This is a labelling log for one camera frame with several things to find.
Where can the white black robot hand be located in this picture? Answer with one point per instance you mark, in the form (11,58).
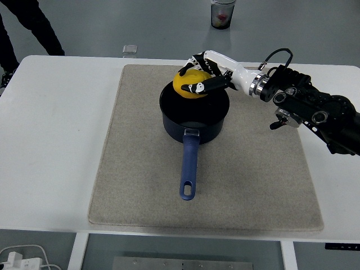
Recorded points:
(239,74)

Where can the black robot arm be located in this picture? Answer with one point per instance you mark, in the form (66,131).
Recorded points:
(309,104)

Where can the black trash bin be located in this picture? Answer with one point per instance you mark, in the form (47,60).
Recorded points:
(222,14)

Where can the beige fabric mat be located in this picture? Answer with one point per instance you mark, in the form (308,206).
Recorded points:
(205,168)

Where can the small clear plastic box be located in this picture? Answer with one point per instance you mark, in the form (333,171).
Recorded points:
(129,49)

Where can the white table leg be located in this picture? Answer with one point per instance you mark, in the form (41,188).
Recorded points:
(288,254)
(77,250)

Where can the grey metal plate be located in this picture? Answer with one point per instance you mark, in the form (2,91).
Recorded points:
(182,263)

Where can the black table control panel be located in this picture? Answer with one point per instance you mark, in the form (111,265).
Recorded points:
(342,246)

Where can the person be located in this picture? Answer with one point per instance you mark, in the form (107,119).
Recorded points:
(25,28)

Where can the white power strip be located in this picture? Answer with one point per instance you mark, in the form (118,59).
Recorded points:
(14,261)

